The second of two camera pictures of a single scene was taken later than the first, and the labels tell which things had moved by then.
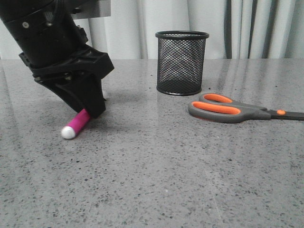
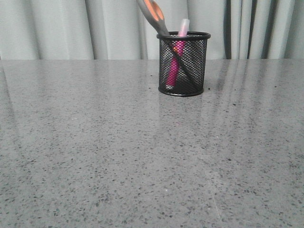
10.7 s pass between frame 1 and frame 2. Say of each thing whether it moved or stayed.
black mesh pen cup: stayed
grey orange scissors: moved
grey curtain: stayed
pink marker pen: moved
